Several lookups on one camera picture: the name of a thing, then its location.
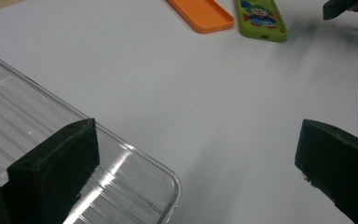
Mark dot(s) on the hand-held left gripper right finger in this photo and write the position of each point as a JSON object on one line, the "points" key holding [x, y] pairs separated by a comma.
{"points": [[341, 168]]}

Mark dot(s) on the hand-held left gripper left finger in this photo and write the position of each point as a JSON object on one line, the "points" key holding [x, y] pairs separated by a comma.
{"points": [[52, 174]]}

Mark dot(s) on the clear plastic tray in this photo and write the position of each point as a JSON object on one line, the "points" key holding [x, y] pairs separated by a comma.
{"points": [[28, 102]]}

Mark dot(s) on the green clown print phone case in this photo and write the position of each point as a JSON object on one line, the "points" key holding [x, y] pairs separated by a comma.
{"points": [[261, 29]]}

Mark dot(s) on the orange phone case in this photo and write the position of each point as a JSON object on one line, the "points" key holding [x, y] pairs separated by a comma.
{"points": [[200, 12]]}

